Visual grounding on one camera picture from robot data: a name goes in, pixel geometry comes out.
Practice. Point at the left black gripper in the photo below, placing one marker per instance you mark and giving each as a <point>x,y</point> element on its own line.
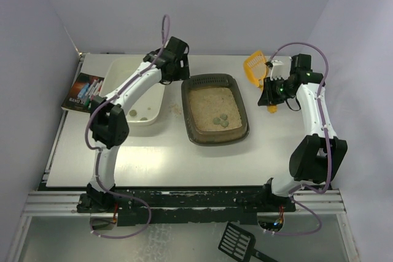
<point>180,70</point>

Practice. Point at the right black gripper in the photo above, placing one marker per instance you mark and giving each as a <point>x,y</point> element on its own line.
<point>267,93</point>

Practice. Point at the yellow litter scoop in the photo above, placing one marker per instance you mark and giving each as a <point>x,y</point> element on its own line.
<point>257,68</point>

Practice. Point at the brown litter box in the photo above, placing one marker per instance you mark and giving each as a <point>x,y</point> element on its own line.
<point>205,97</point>

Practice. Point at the green clump two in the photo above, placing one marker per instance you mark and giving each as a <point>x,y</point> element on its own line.
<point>133,113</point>

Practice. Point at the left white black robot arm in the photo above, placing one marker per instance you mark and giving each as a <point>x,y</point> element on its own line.
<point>107,128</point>

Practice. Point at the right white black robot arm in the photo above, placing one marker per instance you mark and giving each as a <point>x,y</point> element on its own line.
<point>318,156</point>

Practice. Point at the green clump four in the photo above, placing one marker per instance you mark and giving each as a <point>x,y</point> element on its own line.
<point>224,124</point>

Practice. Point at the green clump three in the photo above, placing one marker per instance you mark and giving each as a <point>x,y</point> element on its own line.
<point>216,120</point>

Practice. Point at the white plastic tub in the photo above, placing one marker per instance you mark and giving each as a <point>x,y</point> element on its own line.
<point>144,95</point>

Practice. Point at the pack of markers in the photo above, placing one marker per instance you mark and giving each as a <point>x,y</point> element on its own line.
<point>88,91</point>

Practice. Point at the dark book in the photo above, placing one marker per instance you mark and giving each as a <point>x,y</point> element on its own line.
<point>70,103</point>

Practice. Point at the black slotted spatula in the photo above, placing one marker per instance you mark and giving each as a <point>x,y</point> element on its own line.
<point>239,245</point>

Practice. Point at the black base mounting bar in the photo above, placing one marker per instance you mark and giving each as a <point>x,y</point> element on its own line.
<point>171,205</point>

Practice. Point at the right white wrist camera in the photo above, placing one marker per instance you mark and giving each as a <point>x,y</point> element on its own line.
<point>279,70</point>

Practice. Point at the aluminium rail frame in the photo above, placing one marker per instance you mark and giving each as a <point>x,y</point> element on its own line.
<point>64,203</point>

